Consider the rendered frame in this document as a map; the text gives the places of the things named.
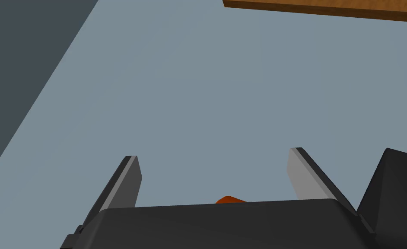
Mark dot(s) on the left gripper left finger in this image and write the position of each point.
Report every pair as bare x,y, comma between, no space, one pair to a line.
125,186

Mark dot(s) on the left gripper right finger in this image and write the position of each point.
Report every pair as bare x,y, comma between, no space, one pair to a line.
305,180

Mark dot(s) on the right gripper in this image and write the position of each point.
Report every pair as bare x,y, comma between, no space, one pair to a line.
397,200

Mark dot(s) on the orange round thing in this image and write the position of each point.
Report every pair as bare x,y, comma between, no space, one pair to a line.
229,200

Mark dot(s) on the brown wooden board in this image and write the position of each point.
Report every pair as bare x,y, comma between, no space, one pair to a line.
328,7

